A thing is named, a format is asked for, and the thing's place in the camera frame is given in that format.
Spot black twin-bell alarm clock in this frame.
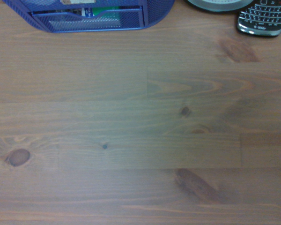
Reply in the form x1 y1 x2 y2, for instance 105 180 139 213
184 0 255 13

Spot blue mesh desk organizer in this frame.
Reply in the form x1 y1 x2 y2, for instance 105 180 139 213
1 0 176 33

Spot black keypad mobile phone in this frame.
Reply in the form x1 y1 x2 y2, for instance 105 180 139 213
236 0 281 38

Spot green paper in drawer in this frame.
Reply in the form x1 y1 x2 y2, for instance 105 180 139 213
81 7 121 20

